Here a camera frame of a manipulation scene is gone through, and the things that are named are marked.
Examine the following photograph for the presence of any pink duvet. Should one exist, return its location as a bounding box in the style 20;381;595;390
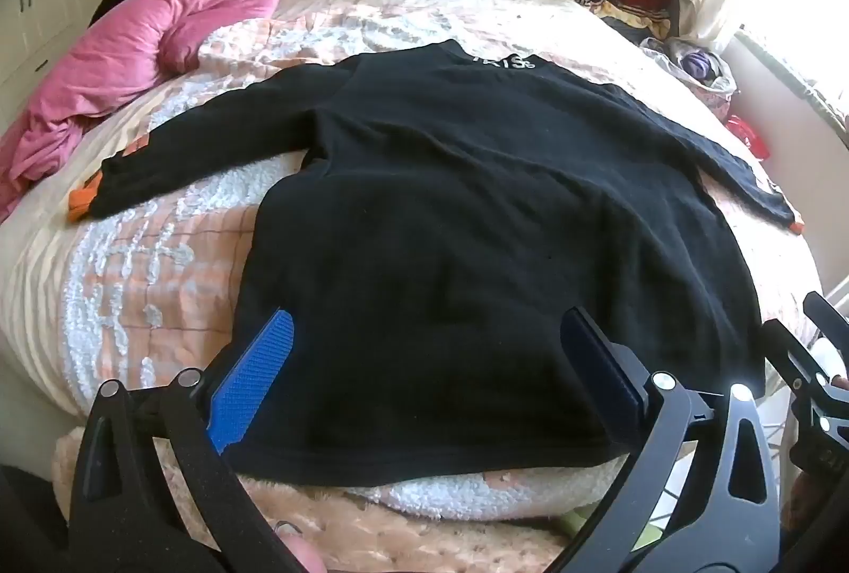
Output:
0;0;306;222

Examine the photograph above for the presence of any person's left hand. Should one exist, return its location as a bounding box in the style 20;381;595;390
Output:
279;520;329;573

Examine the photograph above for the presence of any beige fluffy blanket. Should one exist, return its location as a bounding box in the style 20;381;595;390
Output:
49;427;598;573

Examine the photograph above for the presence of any floral laundry basket with clothes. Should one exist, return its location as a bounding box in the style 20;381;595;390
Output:
640;36;740;113

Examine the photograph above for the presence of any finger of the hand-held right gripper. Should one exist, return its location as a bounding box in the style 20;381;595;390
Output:
801;291;849;349
761;317;833;405

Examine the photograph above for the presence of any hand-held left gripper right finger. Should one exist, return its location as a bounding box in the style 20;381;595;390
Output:
550;306;784;573

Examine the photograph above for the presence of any peach checked fleecy blanket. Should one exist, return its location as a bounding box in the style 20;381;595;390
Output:
0;0;824;521

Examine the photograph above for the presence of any black sweater with orange print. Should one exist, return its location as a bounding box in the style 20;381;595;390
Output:
86;39;807;488

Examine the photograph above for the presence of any red plastic bag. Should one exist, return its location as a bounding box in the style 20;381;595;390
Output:
726;115;770;159

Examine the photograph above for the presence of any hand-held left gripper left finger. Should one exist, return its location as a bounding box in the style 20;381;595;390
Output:
66;308;299;573

